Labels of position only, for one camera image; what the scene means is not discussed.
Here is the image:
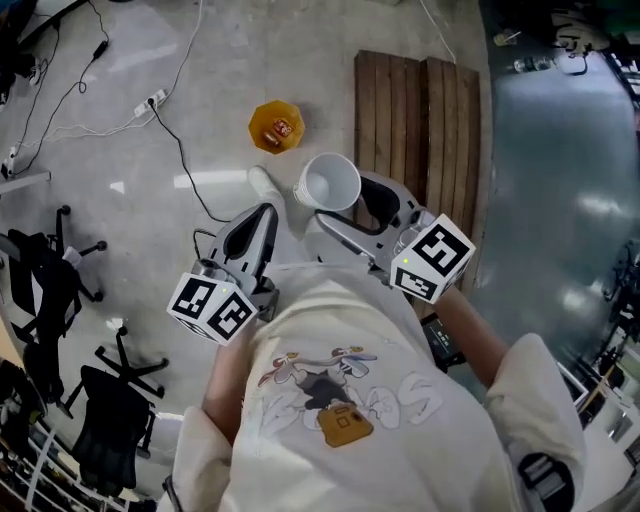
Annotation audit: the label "person's white shoe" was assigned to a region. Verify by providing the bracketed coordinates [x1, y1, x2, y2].
[247, 165, 285, 207]

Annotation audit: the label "person's white printed shirt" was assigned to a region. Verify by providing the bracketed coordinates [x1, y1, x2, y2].
[168, 263, 587, 512]

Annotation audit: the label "black cable with adapter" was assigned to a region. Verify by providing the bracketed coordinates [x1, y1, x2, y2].
[12, 0, 111, 177]

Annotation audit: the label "black waist device with screen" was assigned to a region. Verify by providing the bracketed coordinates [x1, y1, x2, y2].
[419, 313, 467, 374]

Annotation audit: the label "white desk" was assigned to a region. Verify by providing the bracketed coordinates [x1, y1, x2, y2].
[0, 169, 52, 197]

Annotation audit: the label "small white power strip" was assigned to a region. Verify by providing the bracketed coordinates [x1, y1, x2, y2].
[0, 144, 19, 180]

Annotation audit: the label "person's right forearm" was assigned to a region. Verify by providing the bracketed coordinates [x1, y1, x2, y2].
[433, 287, 517, 397]

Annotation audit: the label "black shoulder strap pad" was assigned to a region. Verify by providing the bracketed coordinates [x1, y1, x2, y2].
[516, 450, 577, 508]

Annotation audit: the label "clear plastic water bottle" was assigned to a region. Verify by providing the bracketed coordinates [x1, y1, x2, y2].
[513, 56, 554, 74]

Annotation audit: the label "black office chair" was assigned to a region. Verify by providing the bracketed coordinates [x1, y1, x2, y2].
[64, 326, 170, 490]
[0, 204, 109, 404]

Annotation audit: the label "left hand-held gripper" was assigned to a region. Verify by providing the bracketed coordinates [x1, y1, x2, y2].
[166, 202, 281, 347]

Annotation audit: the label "person's left forearm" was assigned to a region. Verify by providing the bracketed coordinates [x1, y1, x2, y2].
[201, 324, 262, 447]

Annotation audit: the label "white paper cups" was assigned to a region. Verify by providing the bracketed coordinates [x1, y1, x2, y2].
[293, 152, 363, 212]

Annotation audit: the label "brown wooden pallet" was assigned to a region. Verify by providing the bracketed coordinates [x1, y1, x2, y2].
[353, 48, 483, 301]

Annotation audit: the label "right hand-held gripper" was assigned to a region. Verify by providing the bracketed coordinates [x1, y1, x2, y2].
[313, 170, 477, 305]

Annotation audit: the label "black power cable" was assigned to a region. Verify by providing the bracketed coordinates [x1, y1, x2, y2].
[147, 102, 231, 224]

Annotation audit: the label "long white cable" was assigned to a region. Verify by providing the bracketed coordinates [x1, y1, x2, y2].
[19, 0, 205, 151]

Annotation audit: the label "thin white cable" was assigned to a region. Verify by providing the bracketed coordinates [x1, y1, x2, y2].
[418, 0, 458, 65]

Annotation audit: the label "person's white trousers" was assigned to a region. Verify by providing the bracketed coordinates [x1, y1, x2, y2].
[272, 197, 374, 274]

